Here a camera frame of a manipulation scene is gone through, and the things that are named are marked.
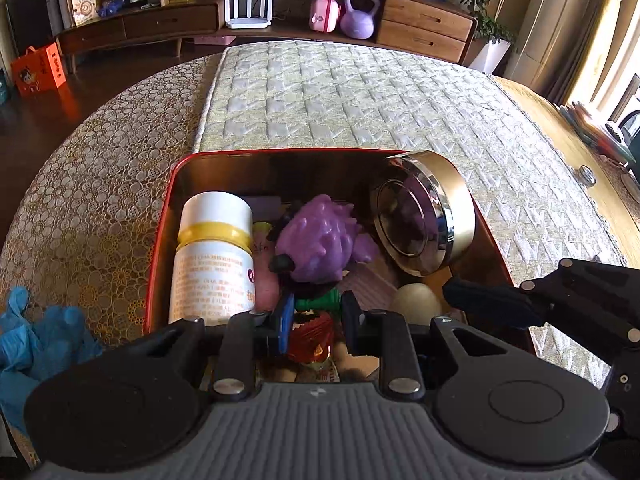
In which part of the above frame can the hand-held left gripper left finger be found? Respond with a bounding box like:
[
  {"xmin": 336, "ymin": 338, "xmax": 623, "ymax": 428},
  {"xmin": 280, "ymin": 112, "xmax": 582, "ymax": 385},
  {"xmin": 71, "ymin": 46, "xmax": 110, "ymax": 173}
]
[{"xmin": 145, "ymin": 292, "xmax": 296, "ymax": 402}]

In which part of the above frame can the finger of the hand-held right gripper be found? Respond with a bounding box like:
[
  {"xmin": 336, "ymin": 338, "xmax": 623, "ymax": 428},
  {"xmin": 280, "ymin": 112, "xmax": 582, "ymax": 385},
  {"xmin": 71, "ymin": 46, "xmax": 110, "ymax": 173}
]
[{"xmin": 442, "ymin": 258, "xmax": 640, "ymax": 356}]

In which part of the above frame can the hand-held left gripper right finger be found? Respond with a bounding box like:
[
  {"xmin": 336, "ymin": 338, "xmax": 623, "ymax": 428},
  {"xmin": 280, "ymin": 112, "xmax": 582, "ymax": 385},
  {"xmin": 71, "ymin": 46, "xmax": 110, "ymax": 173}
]
[{"xmin": 340, "ymin": 291, "xmax": 501, "ymax": 402}]

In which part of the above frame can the red crinkled packet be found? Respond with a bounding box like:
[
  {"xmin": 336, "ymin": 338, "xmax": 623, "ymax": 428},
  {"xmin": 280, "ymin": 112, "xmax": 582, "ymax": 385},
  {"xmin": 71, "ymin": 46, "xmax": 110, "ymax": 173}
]
[{"xmin": 287, "ymin": 311, "xmax": 335, "ymax": 366}]

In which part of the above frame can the small green toy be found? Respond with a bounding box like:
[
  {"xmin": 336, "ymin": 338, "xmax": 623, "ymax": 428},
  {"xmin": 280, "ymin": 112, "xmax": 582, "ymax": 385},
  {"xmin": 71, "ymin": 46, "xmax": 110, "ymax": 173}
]
[{"xmin": 295, "ymin": 290, "xmax": 342, "ymax": 313}]

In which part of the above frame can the cream egg-shaped object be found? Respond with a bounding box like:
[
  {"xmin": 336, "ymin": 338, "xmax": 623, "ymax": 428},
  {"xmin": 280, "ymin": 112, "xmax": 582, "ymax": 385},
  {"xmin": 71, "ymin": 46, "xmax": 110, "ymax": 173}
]
[{"xmin": 391, "ymin": 282, "xmax": 443, "ymax": 325}]

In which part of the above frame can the purple spiky toy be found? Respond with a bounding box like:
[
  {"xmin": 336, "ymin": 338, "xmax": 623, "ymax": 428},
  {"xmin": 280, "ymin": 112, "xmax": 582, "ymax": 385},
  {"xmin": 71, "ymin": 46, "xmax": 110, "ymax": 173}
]
[{"xmin": 267, "ymin": 194, "xmax": 380, "ymax": 293}]

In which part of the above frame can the white bottle with yellow band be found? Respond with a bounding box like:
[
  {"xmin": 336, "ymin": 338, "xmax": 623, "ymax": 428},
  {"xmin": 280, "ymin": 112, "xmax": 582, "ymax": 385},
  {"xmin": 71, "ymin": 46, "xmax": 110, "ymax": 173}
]
[{"xmin": 168, "ymin": 191, "xmax": 257, "ymax": 325}]

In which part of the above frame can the round gold tin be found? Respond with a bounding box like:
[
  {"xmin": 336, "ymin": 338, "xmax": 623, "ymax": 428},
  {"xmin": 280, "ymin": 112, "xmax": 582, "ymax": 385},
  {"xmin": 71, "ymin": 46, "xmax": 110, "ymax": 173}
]
[{"xmin": 370, "ymin": 151, "xmax": 476, "ymax": 277}]

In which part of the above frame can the red tin box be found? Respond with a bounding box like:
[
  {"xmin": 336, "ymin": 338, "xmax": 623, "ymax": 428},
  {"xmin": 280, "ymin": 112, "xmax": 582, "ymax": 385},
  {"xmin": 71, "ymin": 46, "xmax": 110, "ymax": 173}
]
[{"xmin": 142, "ymin": 149, "xmax": 538, "ymax": 396}]

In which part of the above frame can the pink soft item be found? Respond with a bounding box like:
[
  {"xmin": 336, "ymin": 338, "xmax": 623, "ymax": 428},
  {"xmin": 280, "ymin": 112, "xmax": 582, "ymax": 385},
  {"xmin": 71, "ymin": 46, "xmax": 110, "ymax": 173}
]
[{"xmin": 252, "ymin": 255, "xmax": 281, "ymax": 311}]

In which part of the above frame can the yellow-green small item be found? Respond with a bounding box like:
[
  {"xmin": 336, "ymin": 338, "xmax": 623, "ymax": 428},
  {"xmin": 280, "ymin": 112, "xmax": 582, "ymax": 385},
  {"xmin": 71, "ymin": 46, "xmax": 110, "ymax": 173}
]
[{"xmin": 252, "ymin": 221, "xmax": 276, "ymax": 256}]

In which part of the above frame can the lilac card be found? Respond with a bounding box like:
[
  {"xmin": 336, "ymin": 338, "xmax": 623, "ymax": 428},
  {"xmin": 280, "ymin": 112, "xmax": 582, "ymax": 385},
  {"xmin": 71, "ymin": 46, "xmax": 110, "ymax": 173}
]
[{"xmin": 243, "ymin": 196, "xmax": 283, "ymax": 223}]

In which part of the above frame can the stack of colourful books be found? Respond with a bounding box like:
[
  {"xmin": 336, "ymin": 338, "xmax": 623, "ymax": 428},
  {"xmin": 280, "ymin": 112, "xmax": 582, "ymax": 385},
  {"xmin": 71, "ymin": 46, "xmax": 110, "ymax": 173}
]
[{"xmin": 557, "ymin": 101, "xmax": 623, "ymax": 158}]

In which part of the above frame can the quilted mattress pad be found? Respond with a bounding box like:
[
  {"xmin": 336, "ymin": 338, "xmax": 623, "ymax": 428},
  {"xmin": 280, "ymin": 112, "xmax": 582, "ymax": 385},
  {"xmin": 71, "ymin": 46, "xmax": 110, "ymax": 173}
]
[{"xmin": 192, "ymin": 40, "xmax": 626, "ymax": 376}]

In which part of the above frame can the circle-patterned bedspread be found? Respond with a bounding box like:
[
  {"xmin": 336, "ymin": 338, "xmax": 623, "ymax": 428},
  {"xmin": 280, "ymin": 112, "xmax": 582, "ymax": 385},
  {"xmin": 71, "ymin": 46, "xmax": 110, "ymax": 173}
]
[{"xmin": 0, "ymin": 52, "xmax": 226, "ymax": 466}]

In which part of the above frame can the blue nitrile glove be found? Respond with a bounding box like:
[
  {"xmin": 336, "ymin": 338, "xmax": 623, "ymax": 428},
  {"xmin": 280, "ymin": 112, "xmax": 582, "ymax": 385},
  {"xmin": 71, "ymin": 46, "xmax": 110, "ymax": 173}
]
[{"xmin": 0, "ymin": 286, "xmax": 103, "ymax": 436}]

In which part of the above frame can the white planter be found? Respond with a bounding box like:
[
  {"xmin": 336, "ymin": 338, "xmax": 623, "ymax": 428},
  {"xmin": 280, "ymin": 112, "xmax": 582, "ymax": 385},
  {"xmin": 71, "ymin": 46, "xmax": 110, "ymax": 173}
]
[{"xmin": 470, "ymin": 37, "xmax": 512, "ymax": 75}]

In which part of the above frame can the beige curtain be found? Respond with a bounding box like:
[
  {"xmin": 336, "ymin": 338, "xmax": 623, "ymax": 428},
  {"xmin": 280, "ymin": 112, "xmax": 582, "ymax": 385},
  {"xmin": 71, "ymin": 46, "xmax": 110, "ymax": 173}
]
[{"xmin": 515, "ymin": 0, "xmax": 636, "ymax": 106}]

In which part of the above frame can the large leafy plant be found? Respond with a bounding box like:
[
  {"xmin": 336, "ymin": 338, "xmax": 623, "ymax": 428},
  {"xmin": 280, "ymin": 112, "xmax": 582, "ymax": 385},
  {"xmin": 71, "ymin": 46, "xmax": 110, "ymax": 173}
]
[{"xmin": 455, "ymin": 0, "xmax": 516, "ymax": 46}]

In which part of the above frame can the purple kettlebell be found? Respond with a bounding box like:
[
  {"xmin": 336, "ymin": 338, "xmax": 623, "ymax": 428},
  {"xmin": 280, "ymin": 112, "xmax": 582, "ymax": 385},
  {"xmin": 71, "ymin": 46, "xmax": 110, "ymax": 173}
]
[{"xmin": 340, "ymin": 0, "xmax": 382, "ymax": 40}]

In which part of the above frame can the white router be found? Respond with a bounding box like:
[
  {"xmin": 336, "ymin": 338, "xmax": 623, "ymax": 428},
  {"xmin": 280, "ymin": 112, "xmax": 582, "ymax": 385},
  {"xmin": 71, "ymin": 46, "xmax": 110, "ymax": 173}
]
[{"xmin": 223, "ymin": 0, "xmax": 275, "ymax": 30}]

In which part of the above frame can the pink toy suitcase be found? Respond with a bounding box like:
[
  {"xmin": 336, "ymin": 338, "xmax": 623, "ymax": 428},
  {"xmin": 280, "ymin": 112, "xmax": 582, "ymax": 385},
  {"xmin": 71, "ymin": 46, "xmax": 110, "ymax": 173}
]
[{"xmin": 308, "ymin": 0, "xmax": 342, "ymax": 32}]

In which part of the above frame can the wooden TV cabinet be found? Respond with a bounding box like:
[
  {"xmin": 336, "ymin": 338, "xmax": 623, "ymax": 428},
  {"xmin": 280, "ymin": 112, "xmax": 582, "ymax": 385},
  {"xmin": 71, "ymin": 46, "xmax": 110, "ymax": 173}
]
[{"xmin": 54, "ymin": 0, "xmax": 478, "ymax": 73}]

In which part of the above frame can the orange gift box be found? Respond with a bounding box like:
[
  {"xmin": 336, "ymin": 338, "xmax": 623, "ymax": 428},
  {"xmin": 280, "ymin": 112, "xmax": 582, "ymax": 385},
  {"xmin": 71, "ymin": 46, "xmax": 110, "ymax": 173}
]
[{"xmin": 11, "ymin": 42, "xmax": 68, "ymax": 98}]

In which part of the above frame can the white and orange snack bag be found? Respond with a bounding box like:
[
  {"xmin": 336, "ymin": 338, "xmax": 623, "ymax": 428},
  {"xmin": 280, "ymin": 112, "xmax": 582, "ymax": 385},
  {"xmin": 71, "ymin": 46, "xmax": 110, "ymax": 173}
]
[{"xmin": 66, "ymin": 0, "xmax": 101, "ymax": 27}]

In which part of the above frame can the dark grey fridge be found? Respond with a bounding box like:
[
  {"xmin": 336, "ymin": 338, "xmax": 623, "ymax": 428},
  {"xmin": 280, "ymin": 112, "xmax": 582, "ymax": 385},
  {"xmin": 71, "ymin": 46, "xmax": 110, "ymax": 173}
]
[{"xmin": 5, "ymin": 0, "xmax": 68, "ymax": 56}]

